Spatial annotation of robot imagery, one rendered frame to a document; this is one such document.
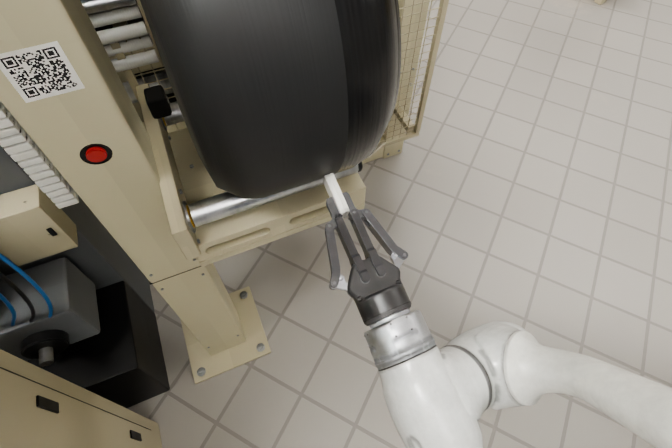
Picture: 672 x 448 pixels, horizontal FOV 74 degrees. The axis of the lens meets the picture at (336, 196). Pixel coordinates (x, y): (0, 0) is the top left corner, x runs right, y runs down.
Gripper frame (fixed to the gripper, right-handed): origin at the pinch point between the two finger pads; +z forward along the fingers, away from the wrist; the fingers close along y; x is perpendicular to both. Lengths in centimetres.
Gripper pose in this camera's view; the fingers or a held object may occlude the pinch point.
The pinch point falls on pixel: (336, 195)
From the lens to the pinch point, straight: 70.7
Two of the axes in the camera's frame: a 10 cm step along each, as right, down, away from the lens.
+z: -3.8, -8.7, 3.1
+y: -9.2, 3.3, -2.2
